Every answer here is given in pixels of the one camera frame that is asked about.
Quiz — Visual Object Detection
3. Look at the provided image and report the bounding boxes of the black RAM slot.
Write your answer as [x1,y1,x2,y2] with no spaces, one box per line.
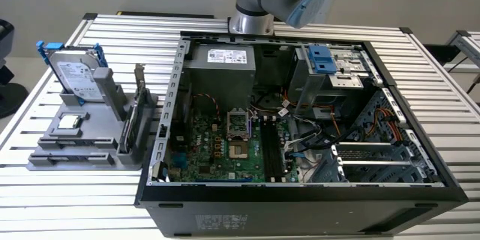
[260,116,274,182]
[266,116,278,182]
[274,116,287,182]
[268,116,283,182]

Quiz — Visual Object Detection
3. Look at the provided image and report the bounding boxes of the black round floor object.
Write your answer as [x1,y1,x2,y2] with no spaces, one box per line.
[0,82,31,119]

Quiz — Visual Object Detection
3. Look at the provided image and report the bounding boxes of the hard disk in blue carrier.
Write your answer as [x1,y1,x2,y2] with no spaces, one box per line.
[35,42,110,103]

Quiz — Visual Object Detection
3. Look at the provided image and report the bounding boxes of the silver CPU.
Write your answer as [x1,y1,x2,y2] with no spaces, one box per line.
[56,115,83,130]

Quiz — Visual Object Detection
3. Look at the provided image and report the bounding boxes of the grey parts rack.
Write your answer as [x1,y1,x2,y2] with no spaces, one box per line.
[26,67,159,172]

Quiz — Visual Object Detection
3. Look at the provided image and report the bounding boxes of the green graphics card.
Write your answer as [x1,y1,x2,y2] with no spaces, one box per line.
[119,63,148,153]

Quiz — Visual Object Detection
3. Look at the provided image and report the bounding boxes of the grey power supply unit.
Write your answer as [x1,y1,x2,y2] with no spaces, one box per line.
[183,44,259,111]

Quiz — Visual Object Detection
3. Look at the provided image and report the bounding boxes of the silver socket cover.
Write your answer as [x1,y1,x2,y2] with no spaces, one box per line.
[227,107,251,139]

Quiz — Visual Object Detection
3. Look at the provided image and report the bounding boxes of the green motherboard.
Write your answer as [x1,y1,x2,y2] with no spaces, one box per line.
[167,93,302,183]

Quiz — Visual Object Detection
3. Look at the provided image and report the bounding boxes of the thin metal locking lever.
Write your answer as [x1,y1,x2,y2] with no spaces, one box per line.
[247,108,255,141]

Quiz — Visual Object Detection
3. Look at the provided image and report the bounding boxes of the CPU socket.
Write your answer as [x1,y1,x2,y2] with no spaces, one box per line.
[227,138,252,161]

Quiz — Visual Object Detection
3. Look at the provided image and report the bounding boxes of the blue expansion slot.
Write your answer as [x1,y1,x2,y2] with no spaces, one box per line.
[194,177,254,183]

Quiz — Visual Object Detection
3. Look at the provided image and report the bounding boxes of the white case label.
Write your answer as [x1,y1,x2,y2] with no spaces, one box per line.
[195,213,250,232]

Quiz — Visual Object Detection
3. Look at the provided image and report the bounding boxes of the blue drive bay latch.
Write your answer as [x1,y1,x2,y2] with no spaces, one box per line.
[308,44,335,74]

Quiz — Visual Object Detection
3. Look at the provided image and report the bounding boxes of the tall grey drive cage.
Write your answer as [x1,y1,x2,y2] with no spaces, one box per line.
[287,43,379,121]

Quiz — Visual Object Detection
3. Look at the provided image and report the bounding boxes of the black PC case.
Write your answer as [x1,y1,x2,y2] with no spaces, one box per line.
[134,30,470,238]

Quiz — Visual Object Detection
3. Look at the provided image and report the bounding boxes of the low silver disk bay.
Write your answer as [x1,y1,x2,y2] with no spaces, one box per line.
[311,141,440,184]

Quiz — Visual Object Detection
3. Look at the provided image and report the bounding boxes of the metal slat side table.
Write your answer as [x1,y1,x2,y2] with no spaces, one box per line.
[443,29,480,73]

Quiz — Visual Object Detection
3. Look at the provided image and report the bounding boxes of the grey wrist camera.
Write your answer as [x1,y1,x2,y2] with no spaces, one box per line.
[0,19,16,66]

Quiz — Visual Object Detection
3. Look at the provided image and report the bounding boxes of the red black twisted wire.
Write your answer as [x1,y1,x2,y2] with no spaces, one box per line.
[192,92,223,120]

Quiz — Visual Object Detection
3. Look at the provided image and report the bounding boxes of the grey wires with white tags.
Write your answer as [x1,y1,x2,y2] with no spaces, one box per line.
[250,98,302,120]

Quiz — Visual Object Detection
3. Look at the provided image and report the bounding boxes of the black cable bundle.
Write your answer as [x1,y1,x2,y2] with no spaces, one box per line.
[291,120,363,156]

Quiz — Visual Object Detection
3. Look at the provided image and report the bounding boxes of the orange yellow wire bundle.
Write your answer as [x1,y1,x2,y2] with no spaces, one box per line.
[375,107,403,143]

